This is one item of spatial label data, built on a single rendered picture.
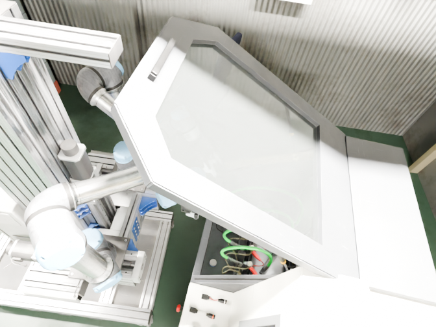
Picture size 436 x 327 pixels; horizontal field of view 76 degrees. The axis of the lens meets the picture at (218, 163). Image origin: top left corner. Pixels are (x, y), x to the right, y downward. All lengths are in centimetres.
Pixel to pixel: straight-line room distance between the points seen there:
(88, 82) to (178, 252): 169
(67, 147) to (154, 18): 217
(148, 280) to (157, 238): 32
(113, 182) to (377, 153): 117
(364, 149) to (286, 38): 186
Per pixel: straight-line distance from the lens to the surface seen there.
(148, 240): 240
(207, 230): 162
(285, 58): 320
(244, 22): 301
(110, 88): 144
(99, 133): 341
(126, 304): 229
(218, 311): 148
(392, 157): 153
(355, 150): 144
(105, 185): 101
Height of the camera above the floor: 244
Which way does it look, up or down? 53 degrees down
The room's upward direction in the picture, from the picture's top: 10 degrees clockwise
